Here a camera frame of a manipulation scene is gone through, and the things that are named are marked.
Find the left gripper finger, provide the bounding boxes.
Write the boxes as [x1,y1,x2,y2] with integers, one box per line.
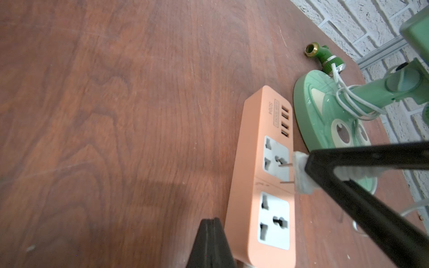
[186,218,236,268]

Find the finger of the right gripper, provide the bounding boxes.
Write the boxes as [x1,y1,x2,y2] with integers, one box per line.
[305,141,429,268]

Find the pink power strip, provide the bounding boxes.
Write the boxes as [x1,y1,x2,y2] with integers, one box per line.
[225,86,297,268]

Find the white fan power cord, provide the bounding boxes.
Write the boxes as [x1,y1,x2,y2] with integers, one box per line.
[278,61,429,235]

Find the green desk fan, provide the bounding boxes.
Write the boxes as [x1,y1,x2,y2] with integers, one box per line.
[293,13,429,195]

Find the aluminium corner post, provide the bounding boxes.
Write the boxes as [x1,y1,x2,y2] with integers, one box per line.
[356,35,408,70]

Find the green brass hose connector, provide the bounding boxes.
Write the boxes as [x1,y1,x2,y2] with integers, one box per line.
[305,42,346,77]

